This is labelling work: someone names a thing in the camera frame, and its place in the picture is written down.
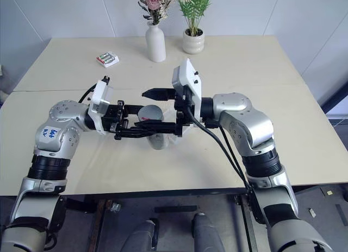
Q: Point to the grey rounded shape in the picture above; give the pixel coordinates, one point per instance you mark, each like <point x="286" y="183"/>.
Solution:
<point x="206" y="233"/>
<point x="143" y="237"/>

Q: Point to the grey jar lid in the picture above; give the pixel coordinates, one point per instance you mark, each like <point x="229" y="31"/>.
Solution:
<point x="151" y="112"/>

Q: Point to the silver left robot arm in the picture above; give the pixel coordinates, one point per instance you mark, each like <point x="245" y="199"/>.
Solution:
<point x="62" y="146"/>

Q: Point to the black metal table frame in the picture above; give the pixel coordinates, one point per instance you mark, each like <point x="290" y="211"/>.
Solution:
<point x="92" y="205"/>

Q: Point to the dried pink flower bouquet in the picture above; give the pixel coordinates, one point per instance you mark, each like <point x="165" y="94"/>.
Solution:
<point x="153" y="3"/>

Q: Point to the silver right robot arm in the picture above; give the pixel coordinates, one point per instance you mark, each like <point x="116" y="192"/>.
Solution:
<point x="244" y="118"/>

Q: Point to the grey object at wall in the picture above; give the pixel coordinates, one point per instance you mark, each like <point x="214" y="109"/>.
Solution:
<point x="3" y="83"/>

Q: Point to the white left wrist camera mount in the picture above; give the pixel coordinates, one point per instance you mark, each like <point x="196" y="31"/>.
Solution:
<point x="99" y="92"/>

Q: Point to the white ceramic bottle vase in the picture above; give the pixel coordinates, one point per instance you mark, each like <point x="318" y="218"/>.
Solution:
<point x="155" y="45"/>

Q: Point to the green artificial plant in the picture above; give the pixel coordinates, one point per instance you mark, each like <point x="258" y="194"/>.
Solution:
<point x="194" y="7"/>

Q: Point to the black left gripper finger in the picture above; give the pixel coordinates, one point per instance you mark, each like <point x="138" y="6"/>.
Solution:
<point x="130" y="134"/>
<point x="134" y="109"/>

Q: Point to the small white battery box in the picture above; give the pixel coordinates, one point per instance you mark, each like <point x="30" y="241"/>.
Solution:
<point x="108" y="63"/>

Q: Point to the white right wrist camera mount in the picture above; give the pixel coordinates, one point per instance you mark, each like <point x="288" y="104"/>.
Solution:
<point x="190" y="76"/>

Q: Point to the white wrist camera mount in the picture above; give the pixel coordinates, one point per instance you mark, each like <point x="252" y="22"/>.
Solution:
<point x="99" y="92"/>
<point x="190" y="76"/>

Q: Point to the dark furniture panel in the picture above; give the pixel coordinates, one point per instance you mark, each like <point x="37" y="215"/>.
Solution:
<point x="337" y="94"/>

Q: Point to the green silver battery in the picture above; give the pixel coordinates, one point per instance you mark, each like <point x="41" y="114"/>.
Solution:
<point x="103" y="56"/>
<point x="110" y="61"/>
<point x="106" y="58"/>

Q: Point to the clear plastic jar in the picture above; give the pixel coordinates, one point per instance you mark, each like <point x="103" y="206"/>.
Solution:
<point x="161" y="141"/>

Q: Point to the white ribbed plant pot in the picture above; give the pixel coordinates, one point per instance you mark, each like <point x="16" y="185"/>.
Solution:
<point x="193" y="43"/>

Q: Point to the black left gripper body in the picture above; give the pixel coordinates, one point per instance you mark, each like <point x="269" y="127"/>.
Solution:
<point x="113" y="113"/>

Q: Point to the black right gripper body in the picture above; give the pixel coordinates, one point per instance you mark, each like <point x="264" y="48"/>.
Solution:
<point x="180" y="122"/>

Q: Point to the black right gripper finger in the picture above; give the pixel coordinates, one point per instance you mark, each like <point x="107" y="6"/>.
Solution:
<point x="157" y="94"/>
<point x="160" y="126"/>

